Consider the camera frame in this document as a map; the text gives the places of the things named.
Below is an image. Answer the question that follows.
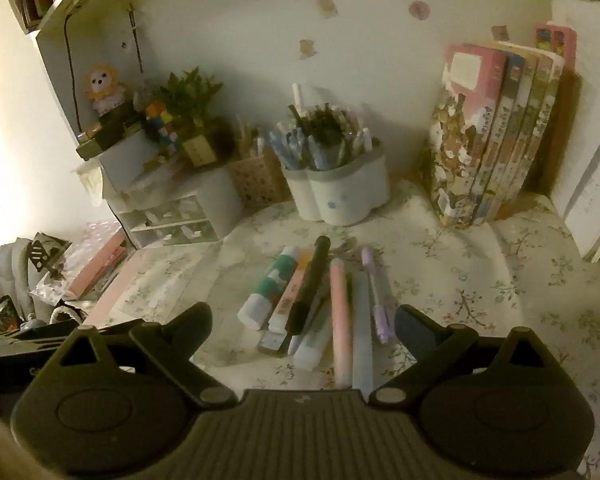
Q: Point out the black hanging cable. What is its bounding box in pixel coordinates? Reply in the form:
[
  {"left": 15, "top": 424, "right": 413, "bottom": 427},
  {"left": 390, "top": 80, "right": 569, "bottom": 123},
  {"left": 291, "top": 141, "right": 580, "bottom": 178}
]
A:
[{"left": 64, "top": 7, "right": 87, "bottom": 133}]

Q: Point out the white desktop drawer organizer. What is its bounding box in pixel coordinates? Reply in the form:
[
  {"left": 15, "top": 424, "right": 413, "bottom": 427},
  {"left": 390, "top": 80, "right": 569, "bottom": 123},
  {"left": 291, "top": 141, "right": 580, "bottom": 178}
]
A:
[{"left": 100, "top": 147, "right": 245, "bottom": 252}]

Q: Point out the green potted plant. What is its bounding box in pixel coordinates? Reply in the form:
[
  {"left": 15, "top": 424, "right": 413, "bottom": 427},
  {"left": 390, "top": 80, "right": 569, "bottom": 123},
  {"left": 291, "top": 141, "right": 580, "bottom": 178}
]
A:
[{"left": 157, "top": 66, "right": 227, "bottom": 167}]

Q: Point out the purple mechanical pencil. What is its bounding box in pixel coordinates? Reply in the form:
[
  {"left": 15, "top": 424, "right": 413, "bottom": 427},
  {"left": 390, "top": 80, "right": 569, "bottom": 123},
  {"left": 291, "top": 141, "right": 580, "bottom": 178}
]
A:
[{"left": 361, "top": 246, "right": 392, "bottom": 345}]

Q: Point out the dark gold gift box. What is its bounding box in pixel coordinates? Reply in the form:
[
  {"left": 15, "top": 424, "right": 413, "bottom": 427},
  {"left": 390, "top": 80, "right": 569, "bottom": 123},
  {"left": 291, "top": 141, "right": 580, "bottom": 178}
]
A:
[{"left": 76, "top": 109, "right": 152, "bottom": 159}]

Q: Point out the thin dry twig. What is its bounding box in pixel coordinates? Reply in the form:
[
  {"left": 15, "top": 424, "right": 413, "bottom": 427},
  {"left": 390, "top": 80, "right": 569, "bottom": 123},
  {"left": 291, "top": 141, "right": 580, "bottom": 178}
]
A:
[{"left": 126, "top": 4, "right": 144, "bottom": 77}]

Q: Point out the brown patterned pencil holder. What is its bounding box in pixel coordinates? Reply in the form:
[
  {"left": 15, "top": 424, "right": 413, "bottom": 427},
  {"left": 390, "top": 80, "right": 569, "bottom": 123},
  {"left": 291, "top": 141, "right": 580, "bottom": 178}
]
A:
[{"left": 227, "top": 152, "right": 292, "bottom": 207}]

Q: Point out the colourful puzzle cube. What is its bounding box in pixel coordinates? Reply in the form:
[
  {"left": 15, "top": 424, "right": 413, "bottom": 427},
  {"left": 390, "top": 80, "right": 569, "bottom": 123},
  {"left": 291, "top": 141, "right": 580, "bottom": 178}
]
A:
[{"left": 144, "top": 101, "right": 182, "bottom": 152}]

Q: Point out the pink hardcover book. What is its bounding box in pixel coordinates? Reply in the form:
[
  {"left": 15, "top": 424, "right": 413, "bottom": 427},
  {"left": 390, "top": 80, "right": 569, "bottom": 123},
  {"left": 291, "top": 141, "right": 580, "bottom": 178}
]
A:
[{"left": 534, "top": 21, "right": 579, "bottom": 83}]

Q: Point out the brown spine book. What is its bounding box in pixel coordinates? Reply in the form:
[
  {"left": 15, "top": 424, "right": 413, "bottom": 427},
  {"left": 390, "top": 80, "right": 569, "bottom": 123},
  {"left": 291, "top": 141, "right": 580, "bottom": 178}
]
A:
[
  {"left": 520, "top": 55, "right": 567, "bottom": 206},
  {"left": 497, "top": 52, "right": 546, "bottom": 218}
]

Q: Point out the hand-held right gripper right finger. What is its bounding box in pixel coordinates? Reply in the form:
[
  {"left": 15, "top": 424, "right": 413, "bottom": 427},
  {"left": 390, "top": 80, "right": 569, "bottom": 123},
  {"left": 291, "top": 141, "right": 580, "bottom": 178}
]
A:
[{"left": 370, "top": 305, "right": 553, "bottom": 408}]

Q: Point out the pink highlighter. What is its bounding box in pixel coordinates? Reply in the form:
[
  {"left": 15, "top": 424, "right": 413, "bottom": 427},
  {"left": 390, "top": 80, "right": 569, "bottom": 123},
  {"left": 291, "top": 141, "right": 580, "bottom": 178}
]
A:
[{"left": 329, "top": 258, "right": 354, "bottom": 389}]

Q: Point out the light green highlighter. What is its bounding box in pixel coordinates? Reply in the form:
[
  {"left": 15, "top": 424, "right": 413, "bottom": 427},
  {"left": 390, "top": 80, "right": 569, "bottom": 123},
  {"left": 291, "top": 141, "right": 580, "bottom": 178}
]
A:
[{"left": 292, "top": 287, "right": 337, "bottom": 372}]

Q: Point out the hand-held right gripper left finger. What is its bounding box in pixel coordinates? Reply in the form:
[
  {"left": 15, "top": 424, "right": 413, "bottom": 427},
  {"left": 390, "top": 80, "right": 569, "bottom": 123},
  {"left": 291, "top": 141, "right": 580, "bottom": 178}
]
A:
[{"left": 55, "top": 302, "right": 241, "bottom": 408}]

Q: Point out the clear green eraser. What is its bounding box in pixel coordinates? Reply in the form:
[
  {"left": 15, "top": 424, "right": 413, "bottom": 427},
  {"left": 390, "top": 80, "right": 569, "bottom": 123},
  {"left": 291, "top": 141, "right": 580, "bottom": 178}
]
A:
[{"left": 257, "top": 329, "right": 294, "bottom": 359}]

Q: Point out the orange white pen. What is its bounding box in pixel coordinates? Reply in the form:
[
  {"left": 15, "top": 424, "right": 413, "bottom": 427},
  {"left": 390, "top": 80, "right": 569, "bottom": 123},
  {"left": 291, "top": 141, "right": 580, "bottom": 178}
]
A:
[{"left": 268, "top": 250, "right": 314, "bottom": 334}]

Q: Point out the green white glue stick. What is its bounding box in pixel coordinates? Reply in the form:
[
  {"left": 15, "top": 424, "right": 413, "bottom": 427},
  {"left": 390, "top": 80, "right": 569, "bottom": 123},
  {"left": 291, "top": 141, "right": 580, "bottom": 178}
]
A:
[{"left": 237, "top": 246, "right": 301, "bottom": 332}]

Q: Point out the black marker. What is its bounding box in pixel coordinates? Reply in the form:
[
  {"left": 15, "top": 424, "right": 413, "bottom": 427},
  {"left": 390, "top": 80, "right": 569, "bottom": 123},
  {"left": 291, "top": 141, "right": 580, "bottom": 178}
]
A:
[{"left": 284, "top": 235, "right": 331, "bottom": 337}]

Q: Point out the yellow haired plush doll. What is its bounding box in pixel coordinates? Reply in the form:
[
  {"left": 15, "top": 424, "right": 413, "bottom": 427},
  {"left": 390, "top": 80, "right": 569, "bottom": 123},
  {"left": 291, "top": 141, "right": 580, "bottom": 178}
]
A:
[{"left": 84, "top": 62, "right": 127, "bottom": 115}]

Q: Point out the pink flat box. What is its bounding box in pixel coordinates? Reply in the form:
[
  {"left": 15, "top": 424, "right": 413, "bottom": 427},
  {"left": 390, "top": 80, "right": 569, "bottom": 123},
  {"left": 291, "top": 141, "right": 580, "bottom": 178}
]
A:
[{"left": 62, "top": 232, "right": 129, "bottom": 300}]

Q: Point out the pale blue long pen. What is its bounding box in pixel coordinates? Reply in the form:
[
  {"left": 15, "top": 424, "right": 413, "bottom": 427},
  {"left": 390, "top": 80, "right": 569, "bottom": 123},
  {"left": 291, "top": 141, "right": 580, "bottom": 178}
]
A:
[{"left": 352, "top": 271, "right": 377, "bottom": 395}]

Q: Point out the white pen holder with pens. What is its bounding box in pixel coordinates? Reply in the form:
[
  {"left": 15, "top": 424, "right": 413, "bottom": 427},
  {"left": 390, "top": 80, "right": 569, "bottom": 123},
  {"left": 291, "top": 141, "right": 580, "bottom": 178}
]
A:
[{"left": 270, "top": 82, "right": 381, "bottom": 171}]

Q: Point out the white board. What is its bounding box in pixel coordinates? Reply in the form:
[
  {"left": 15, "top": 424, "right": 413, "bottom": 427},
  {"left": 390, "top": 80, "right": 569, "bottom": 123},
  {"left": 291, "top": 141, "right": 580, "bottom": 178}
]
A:
[{"left": 550, "top": 0, "right": 600, "bottom": 263}]

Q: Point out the grey backpack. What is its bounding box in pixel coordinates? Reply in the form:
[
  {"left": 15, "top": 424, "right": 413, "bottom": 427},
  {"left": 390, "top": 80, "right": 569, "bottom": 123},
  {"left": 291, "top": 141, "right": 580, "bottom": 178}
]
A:
[{"left": 0, "top": 237, "right": 87, "bottom": 336}]

